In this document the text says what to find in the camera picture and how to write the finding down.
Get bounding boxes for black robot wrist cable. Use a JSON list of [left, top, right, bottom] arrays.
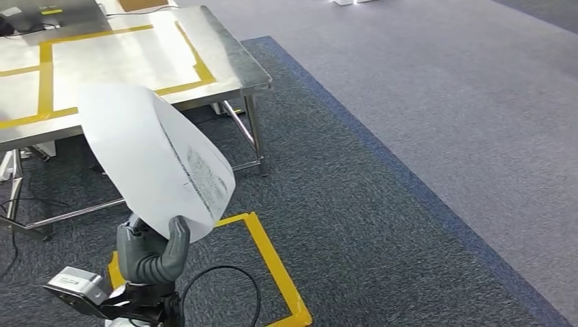
[[179, 264, 263, 327]]

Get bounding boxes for stainless steel workbench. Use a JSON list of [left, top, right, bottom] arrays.
[[0, 0, 273, 243]]

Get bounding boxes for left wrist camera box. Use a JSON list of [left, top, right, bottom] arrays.
[[42, 266, 115, 320]]

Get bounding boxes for yellow tape on workbench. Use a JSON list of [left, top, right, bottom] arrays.
[[0, 21, 218, 131]]

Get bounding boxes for white plastic car body part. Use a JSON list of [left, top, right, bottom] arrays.
[[76, 82, 237, 245]]

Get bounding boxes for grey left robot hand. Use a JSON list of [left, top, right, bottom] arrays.
[[115, 213, 192, 287]]

